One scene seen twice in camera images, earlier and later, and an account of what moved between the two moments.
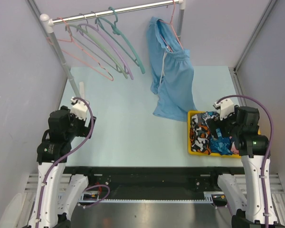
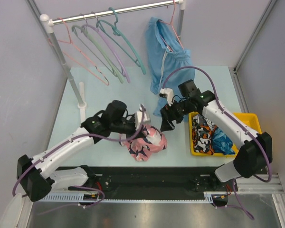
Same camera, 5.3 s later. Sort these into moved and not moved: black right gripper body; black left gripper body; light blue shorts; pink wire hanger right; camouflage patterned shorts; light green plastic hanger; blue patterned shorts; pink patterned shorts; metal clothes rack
Moved: pink patterned shorts; black right gripper body; black left gripper body; light green plastic hanger
Not moved: metal clothes rack; camouflage patterned shorts; blue patterned shorts; light blue shorts; pink wire hanger right
